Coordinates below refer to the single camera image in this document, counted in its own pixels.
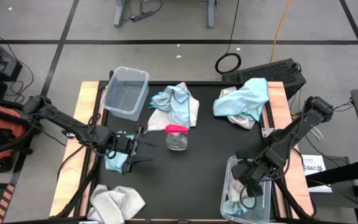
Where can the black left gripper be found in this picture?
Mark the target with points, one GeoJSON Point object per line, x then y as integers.
{"type": "Point", "coordinates": [124, 144]}

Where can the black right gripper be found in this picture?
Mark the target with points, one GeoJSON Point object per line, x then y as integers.
{"type": "Point", "coordinates": [250, 174]}

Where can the light blue microfiber towel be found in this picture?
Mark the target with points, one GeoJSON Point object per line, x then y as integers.
{"type": "Point", "coordinates": [117, 163]}
{"type": "Point", "coordinates": [174, 102]}
{"type": "Point", "coordinates": [233, 205]}
{"type": "Point", "coordinates": [247, 99]}

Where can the clear spray bottle red trigger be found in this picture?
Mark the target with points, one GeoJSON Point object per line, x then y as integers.
{"type": "Point", "coordinates": [176, 141]}

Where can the grey microfiber towel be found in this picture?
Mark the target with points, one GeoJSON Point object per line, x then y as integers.
{"type": "Point", "coordinates": [242, 123]}
{"type": "Point", "coordinates": [158, 119]}
{"type": "Point", "coordinates": [130, 200]}
{"type": "Point", "coordinates": [102, 202]}

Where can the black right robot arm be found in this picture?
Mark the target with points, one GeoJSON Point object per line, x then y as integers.
{"type": "Point", "coordinates": [294, 130]}

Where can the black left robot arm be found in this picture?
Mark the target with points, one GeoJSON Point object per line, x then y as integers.
{"type": "Point", "coordinates": [64, 119]}

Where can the clear plastic bin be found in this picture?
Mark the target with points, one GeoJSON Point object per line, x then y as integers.
{"type": "Point", "coordinates": [261, 211]}
{"type": "Point", "coordinates": [126, 93]}

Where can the white paper sheet SA7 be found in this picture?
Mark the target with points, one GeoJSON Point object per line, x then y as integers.
{"type": "Point", "coordinates": [312, 163]}

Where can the wooden table side board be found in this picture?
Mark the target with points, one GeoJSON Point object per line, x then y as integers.
{"type": "Point", "coordinates": [278, 96]}
{"type": "Point", "coordinates": [87, 93]}

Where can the black perforated computer case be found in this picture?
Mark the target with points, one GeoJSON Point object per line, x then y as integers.
{"type": "Point", "coordinates": [269, 73]}

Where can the black power strip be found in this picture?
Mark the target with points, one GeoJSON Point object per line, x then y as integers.
{"type": "Point", "coordinates": [141, 16]}

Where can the orange black shop vacuum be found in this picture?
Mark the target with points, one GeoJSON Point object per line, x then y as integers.
{"type": "Point", "coordinates": [8, 121]}

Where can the grey desk leg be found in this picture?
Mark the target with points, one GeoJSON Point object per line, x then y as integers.
{"type": "Point", "coordinates": [210, 12]}
{"type": "Point", "coordinates": [120, 12]}

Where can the grey metal bracket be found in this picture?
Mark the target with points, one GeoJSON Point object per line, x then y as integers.
{"type": "Point", "coordinates": [70, 135]}
{"type": "Point", "coordinates": [266, 132]}

